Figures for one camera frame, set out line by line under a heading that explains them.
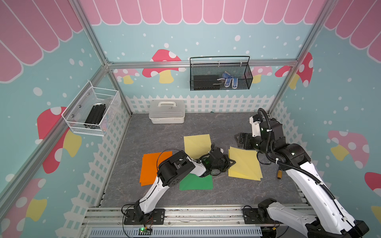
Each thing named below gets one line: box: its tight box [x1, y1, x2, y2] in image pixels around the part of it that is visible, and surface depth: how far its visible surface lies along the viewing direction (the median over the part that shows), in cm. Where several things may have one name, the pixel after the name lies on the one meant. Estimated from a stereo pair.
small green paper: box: [179, 173, 214, 191], surface depth 87 cm
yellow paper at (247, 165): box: [228, 146, 263, 181], surface depth 91 cm
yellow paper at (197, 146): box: [183, 133, 212, 161], surface depth 107 cm
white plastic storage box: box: [148, 99, 186, 124], surface depth 111 cm
